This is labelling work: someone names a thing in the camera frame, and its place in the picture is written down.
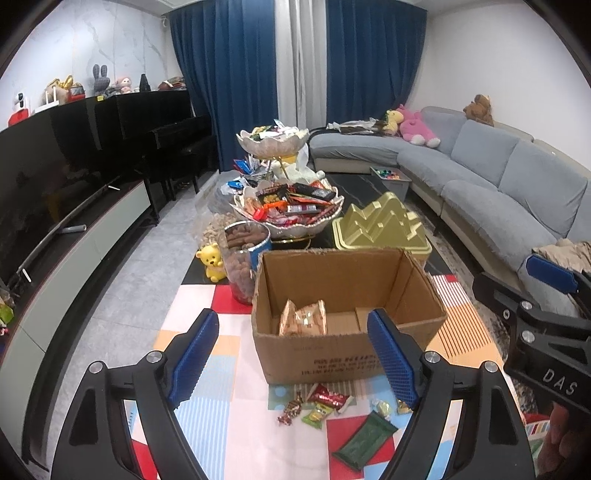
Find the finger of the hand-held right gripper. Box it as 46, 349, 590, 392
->
525, 254, 591, 319
472, 272, 537, 342

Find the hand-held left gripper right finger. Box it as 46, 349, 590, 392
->
367, 308, 539, 480

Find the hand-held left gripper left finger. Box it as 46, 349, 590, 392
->
50, 308, 220, 480

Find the brown cardboard box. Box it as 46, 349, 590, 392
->
252, 248, 448, 385

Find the red snack packet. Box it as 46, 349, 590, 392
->
307, 384, 354, 412

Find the dark green snack packet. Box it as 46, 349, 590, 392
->
332, 412, 399, 472

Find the green yellow candy packet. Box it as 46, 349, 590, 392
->
301, 402, 334, 426

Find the gold orange snack bag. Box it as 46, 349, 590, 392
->
279, 299, 328, 336

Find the brown twist-wrapped candy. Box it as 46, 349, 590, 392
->
277, 391, 306, 426

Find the blue tin of brown snacks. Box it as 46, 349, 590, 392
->
224, 222, 273, 260

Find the person's right hand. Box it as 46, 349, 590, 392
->
540, 406, 575, 480

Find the beige quilted jacket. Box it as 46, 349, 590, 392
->
531, 237, 591, 278

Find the grey patterned rug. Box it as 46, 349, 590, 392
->
406, 203, 513, 370

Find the colourful patchwork table mat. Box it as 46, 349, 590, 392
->
124, 274, 555, 480

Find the clear jar of almonds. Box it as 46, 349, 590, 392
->
217, 247, 260, 305

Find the yellow bear toy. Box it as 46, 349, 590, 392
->
196, 243, 228, 284

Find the grey sectional sofa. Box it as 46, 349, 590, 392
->
309, 107, 591, 319

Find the clear plastic bag of nuts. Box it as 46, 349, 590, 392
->
198, 211, 232, 256

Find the gold mountain-shaped tin box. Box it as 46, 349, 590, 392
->
331, 191, 434, 256

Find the grey television cabinet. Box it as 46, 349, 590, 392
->
0, 180, 160, 462

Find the grey storage bin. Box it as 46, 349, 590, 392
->
370, 166, 412, 202

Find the brown plush toy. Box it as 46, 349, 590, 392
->
463, 94, 495, 127

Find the pile of assorted snack packets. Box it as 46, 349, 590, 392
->
240, 181, 342, 227

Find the pink plush toy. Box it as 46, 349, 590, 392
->
398, 104, 441, 149

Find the pile of colourful booklets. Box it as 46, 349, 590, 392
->
0, 286, 16, 340

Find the yellow plush toy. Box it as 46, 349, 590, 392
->
379, 110, 404, 137

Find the white plastic bag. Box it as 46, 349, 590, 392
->
277, 148, 326, 182

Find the large black television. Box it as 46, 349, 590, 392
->
0, 99, 153, 289

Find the black upright piano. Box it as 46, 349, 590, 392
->
95, 89, 218, 219

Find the white lotus tiered snack stand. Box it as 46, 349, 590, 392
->
233, 124, 346, 250

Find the clutter of papers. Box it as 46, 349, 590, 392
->
327, 119, 385, 136

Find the blue curtain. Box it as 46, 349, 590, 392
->
325, 0, 428, 128
168, 0, 280, 172

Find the grey rabbit plush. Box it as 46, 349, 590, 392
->
92, 64, 112, 96

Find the gold ornament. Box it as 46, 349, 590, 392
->
45, 75, 86, 106

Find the white sheer curtain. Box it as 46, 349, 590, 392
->
274, 0, 330, 136

